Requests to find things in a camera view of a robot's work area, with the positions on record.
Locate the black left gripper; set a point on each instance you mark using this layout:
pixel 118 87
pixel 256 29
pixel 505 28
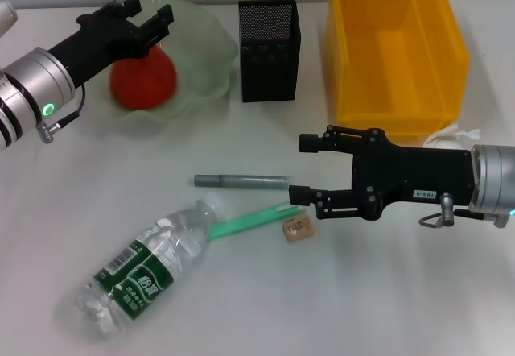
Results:
pixel 92 42

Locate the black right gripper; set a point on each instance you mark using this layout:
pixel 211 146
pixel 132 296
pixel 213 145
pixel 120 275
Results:
pixel 410 175

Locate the red tomato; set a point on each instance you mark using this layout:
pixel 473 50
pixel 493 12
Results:
pixel 145 86

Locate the silver grey pen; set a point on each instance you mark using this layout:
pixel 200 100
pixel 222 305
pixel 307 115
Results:
pixel 241 182

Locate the green pen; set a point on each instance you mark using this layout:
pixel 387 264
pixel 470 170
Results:
pixel 249 223

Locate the white garlic bulb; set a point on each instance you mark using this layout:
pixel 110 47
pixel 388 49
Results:
pixel 450 133

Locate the clear green-label water bottle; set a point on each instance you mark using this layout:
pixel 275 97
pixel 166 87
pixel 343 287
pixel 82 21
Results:
pixel 137 279

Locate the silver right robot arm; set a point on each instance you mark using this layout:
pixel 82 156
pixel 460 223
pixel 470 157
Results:
pixel 495 179

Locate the tan eraser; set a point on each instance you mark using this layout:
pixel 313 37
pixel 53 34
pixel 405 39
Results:
pixel 297 229

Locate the translucent green fruit plate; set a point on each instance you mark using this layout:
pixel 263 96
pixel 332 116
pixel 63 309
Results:
pixel 201 50

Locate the black mesh pen holder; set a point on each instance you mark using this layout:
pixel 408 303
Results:
pixel 269 70

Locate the yellow plastic bin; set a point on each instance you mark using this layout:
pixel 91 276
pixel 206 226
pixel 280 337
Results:
pixel 402 50

